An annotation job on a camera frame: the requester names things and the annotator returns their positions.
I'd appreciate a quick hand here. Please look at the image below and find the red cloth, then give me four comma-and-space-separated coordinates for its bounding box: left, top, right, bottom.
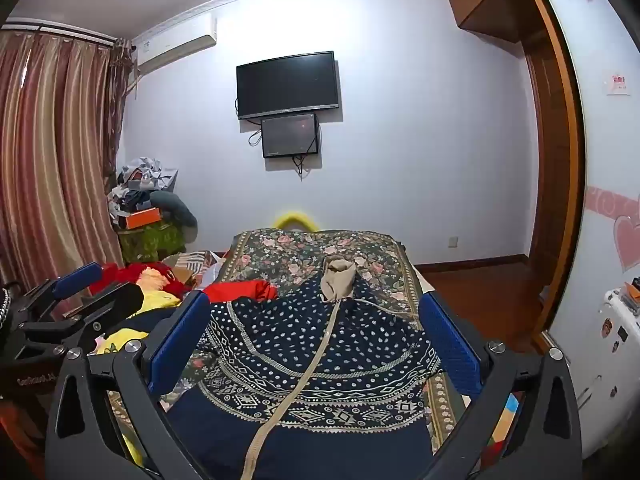
202, 280, 279, 304

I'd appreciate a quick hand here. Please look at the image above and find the small black wall monitor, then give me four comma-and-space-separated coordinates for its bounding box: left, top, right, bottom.
260, 113, 321, 159

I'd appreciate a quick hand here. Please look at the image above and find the yellow ring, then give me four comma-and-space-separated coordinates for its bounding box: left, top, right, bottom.
272, 212, 317, 234

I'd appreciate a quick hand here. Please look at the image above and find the yellow cloth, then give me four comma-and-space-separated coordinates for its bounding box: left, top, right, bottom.
95, 292, 182, 357

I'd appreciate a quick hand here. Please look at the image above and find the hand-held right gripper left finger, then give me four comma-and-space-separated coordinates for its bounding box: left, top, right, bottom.
44, 290, 221, 480

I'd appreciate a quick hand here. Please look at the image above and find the floral bed blanket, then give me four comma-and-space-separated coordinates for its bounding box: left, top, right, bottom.
107, 229, 476, 461

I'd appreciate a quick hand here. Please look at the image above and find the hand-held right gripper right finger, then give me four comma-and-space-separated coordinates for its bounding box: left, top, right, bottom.
417, 290, 583, 480

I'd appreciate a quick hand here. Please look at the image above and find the pink heart wall decoration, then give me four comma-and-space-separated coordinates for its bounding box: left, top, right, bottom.
585, 186, 640, 274

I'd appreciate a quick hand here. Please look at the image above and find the striped patterned cloth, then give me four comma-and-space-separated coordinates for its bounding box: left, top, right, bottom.
165, 250, 232, 291

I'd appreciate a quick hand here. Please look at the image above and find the navy patterned hooded garment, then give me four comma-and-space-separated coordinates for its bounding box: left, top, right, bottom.
165, 255, 445, 480

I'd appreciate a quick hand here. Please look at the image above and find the white appliance with stickers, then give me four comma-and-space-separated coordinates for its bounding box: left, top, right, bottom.
547, 280, 640, 461

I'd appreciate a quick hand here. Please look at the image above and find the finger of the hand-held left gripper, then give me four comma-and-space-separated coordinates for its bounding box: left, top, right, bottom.
22, 283, 146, 350
10, 261, 105, 330

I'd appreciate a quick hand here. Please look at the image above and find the white air conditioner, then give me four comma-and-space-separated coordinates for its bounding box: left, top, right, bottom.
132, 14, 219, 74

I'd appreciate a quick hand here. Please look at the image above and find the colourful printed cloth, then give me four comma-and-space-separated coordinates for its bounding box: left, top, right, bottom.
480, 390, 526, 467

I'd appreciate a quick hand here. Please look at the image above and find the orange box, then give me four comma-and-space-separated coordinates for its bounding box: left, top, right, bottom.
125, 207, 164, 230

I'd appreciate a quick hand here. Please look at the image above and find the striped pink curtain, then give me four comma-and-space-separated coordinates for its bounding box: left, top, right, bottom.
0, 25, 137, 293

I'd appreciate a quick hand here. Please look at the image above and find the large black wall television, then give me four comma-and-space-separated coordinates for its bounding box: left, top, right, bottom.
236, 51, 341, 121

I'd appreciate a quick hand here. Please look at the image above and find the red plush toy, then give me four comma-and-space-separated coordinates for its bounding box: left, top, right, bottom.
90, 261, 193, 299

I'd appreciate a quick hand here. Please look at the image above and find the pile of crumpled clothes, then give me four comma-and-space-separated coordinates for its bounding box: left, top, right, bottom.
107, 157, 179, 221

